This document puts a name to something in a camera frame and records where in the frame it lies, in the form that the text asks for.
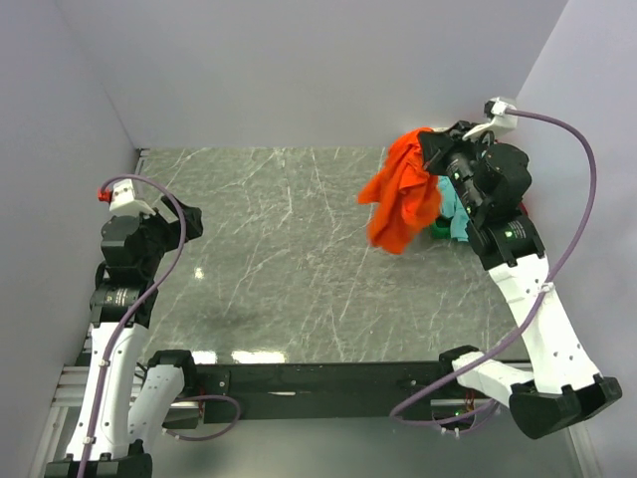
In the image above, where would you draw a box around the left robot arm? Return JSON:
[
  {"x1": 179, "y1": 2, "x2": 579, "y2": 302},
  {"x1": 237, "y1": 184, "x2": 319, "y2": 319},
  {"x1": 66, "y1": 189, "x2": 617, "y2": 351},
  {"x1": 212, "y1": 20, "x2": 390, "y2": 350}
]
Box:
[{"x1": 44, "y1": 197, "x2": 203, "y2": 477}]

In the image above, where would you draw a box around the green t shirt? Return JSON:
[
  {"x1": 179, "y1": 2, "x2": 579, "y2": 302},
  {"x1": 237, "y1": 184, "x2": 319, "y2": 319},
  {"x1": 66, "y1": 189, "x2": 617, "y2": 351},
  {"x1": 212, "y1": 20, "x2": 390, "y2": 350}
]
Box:
[{"x1": 429, "y1": 216, "x2": 451, "y2": 240}]

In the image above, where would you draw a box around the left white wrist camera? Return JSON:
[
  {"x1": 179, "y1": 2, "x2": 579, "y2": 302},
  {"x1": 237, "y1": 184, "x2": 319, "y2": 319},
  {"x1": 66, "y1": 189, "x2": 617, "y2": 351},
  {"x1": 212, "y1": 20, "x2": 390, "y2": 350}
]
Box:
[{"x1": 98, "y1": 179, "x2": 155, "y2": 217}]

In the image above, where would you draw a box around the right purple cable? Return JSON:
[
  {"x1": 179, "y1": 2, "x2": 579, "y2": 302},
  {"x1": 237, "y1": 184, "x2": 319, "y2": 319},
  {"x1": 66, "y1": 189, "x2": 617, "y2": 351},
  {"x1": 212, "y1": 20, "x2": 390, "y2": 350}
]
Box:
[{"x1": 389, "y1": 110, "x2": 596, "y2": 437}]

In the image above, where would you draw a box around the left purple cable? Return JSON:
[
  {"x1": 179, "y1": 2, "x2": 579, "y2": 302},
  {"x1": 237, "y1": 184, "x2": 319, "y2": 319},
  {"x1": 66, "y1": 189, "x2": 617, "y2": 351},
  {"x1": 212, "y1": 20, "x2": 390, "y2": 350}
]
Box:
[{"x1": 74, "y1": 174, "x2": 243, "y2": 478}]

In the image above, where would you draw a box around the orange t shirt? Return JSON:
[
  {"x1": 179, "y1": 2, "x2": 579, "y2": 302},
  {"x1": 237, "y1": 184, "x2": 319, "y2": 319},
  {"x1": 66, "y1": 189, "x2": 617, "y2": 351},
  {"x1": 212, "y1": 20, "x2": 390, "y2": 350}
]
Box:
[{"x1": 357, "y1": 127, "x2": 442, "y2": 255}]

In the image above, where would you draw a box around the purple cable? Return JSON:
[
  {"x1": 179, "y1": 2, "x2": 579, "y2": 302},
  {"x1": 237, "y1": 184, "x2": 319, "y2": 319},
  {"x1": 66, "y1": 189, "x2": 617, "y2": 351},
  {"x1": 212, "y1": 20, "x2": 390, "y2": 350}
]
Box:
[
  {"x1": 389, "y1": 110, "x2": 596, "y2": 437},
  {"x1": 74, "y1": 174, "x2": 243, "y2": 478}
]

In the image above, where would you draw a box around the aluminium frame rail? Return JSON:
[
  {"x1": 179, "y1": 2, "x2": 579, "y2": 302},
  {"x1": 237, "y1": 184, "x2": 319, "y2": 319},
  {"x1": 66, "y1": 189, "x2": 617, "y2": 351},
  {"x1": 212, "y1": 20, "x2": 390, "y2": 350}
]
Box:
[{"x1": 27, "y1": 148, "x2": 150, "y2": 478}]

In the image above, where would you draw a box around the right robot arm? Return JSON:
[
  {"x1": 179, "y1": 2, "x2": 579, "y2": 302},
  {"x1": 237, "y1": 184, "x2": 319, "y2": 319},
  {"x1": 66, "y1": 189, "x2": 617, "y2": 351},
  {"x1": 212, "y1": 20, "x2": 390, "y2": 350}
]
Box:
[{"x1": 418, "y1": 121, "x2": 622, "y2": 439}]

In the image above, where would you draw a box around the black base beam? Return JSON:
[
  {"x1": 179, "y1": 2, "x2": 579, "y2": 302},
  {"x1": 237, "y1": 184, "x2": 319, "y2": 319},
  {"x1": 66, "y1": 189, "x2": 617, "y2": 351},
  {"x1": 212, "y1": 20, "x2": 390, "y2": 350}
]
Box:
[{"x1": 177, "y1": 361, "x2": 445, "y2": 420}]

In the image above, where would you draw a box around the teal t shirt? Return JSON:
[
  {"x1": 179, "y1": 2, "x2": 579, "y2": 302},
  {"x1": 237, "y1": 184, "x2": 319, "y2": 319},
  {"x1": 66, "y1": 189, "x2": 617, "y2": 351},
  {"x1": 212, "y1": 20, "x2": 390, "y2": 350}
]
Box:
[{"x1": 438, "y1": 176, "x2": 469, "y2": 243}]

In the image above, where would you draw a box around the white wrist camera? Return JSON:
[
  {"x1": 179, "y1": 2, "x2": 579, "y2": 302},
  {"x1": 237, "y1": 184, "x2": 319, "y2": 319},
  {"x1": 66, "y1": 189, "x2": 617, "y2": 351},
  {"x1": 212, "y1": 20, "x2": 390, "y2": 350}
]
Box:
[
  {"x1": 98, "y1": 179, "x2": 155, "y2": 217},
  {"x1": 463, "y1": 97, "x2": 518, "y2": 140}
]

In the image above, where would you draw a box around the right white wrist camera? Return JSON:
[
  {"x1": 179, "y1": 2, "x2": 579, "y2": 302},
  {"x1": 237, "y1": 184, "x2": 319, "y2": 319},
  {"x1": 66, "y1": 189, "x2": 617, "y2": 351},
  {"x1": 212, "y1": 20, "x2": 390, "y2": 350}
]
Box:
[{"x1": 463, "y1": 97, "x2": 518, "y2": 140}]

